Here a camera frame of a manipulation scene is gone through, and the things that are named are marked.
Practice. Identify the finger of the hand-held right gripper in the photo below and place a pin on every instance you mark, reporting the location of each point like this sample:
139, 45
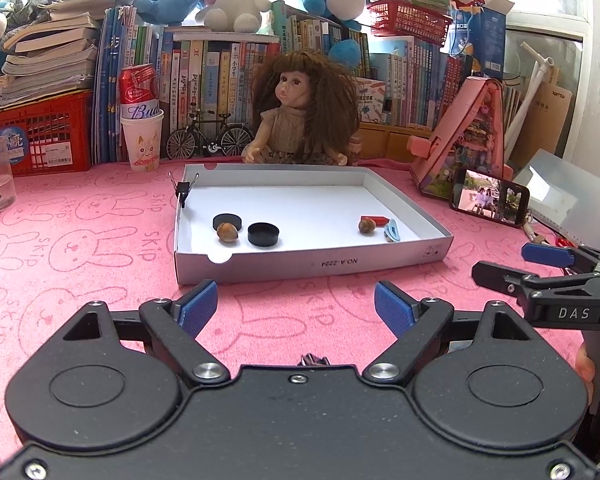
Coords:
500, 277
545, 254

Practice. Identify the small red plastic basket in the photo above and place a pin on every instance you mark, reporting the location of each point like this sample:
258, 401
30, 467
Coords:
410, 22

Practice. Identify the brown cardboard box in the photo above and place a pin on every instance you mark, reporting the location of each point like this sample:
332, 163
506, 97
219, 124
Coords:
547, 120

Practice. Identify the paper cup with cat print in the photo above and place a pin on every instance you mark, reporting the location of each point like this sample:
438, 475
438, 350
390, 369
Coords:
142, 145

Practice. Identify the grey translucent plastic folder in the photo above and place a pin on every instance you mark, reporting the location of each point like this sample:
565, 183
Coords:
555, 190

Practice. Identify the red hair clip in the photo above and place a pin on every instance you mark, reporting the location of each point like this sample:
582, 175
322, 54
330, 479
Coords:
380, 220

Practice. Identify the person's right hand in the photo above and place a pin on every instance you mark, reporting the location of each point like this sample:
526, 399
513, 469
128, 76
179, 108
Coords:
585, 370

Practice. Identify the wooden shelf box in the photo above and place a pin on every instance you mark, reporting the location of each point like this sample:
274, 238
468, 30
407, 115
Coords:
395, 142

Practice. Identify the miniature black bicycle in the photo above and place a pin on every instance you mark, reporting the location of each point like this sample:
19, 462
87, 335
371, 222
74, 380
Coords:
210, 147

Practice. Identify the small stacked jars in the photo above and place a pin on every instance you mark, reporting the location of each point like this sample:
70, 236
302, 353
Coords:
354, 152

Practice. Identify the brown acorn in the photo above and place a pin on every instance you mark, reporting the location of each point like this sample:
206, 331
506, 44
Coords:
227, 234
367, 226

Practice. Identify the white plastic pipe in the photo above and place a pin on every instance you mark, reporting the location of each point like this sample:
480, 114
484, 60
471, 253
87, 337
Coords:
532, 90

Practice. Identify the doll with curly brown hair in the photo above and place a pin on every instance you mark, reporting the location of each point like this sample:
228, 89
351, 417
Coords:
290, 125

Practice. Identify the white box with colourful print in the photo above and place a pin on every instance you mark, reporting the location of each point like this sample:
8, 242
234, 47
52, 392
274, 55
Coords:
370, 102

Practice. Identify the light blue hair clip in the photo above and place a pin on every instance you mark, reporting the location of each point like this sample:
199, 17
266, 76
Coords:
392, 232

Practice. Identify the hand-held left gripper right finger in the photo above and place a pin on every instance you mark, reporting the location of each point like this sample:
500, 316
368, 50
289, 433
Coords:
392, 305

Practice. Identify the black round disc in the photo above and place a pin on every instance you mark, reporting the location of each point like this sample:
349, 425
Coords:
227, 219

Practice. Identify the blue paper bag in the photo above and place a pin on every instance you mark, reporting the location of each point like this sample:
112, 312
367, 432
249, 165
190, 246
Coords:
490, 40

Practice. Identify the black round lid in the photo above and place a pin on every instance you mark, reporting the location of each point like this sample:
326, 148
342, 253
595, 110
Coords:
263, 235

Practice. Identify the grey plush toy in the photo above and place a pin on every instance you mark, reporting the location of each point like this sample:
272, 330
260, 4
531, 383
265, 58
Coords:
35, 2

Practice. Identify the row of upright books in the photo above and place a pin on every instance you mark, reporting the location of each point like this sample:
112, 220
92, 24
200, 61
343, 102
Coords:
205, 75

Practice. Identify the large red plastic basket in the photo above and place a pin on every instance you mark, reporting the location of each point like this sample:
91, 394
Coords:
55, 125

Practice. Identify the black binder clip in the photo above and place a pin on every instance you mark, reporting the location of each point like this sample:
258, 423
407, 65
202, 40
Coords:
182, 191

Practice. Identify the pink rabbit print towel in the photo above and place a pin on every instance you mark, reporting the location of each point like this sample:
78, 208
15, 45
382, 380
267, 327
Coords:
105, 260

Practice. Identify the stack of lying books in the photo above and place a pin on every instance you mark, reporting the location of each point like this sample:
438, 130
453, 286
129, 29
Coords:
50, 60

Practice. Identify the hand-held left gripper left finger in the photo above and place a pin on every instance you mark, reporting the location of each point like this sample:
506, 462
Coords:
197, 305

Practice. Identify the red beverage can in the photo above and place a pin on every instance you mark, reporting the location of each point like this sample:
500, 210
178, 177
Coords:
137, 90

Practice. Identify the pink house-shaped toy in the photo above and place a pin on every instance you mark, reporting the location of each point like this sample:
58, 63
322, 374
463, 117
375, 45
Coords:
450, 130

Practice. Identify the smartphone showing video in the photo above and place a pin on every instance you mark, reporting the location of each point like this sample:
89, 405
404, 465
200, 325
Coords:
487, 197

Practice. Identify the white cardboard box tray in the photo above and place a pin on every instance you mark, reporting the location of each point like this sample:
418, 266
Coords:
305, 200

